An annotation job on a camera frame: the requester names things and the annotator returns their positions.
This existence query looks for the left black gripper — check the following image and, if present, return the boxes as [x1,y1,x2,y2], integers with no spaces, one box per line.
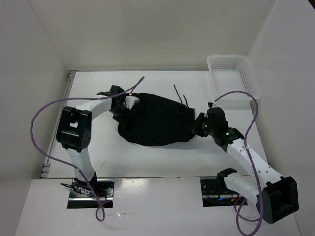
[110,102,136,129]

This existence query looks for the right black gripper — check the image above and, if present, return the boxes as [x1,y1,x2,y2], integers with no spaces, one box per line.
[187,112,216,137]

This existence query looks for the black shorts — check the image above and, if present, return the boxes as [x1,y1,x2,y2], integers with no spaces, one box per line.
[113,93,195,146]

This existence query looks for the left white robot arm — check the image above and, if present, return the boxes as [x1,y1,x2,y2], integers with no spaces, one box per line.
[56,85,140,197]

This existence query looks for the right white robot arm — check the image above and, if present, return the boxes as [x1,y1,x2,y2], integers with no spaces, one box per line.
[194,107,299,224]

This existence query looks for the white perforated plastic basket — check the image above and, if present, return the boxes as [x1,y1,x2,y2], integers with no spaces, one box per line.
[207,55,261,100]

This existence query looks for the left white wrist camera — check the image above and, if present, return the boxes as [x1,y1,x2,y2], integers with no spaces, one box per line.
[123,95,140,110]

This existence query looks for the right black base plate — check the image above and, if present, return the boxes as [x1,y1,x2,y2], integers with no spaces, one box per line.
[200,177,244,207]

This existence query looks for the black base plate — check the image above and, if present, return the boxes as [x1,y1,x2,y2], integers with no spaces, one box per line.
[67,179,114,209]
[200,177,244,207]

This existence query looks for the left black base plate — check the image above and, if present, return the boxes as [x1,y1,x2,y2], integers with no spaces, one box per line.
[67,179,114,209]

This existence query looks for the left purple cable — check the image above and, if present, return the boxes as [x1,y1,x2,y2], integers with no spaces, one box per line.
[30,76,145,222]

